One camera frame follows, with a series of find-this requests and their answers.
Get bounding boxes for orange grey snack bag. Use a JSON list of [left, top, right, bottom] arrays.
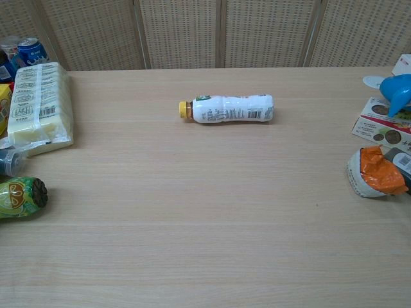
[[346, 145, 410, 198]]

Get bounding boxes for dark barcode package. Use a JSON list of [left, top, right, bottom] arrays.
[[383, 147, 411, 195]]

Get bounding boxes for white round paper disc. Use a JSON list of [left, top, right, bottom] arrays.
[[362, 75, 387, 89]]

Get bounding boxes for pale yellow sponge multipack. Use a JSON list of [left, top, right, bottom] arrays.
[[6, 62, 75, 157]]

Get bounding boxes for green lemon drink bottle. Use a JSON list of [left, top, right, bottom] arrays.
[[0, 176, 49, 220]]

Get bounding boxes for white yellow-capped drink bottle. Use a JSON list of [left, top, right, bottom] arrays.
[[178, 93, 275, 124]]

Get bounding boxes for red white snack box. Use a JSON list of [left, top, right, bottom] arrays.
[[349, 96, 411, 144]]

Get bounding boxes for wooden perforated folding screen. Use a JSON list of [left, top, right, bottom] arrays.
[[0, 0, 411, 72]]

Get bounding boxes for white red small box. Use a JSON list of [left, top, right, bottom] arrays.
[[391, 53, 411, 77]]

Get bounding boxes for blue plastic dolphin toy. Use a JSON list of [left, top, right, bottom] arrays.
[[379, 74, 411, 118]]

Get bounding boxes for yellow drink carton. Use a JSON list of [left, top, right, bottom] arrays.
[[0, 82, 14, 139]]

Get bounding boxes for blue soda can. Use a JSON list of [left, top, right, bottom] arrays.
[[17, 37, 49, 67]]

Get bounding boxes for grey clear-capped bottle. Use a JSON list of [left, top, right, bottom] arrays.
[[0, 146, 27, 176]]

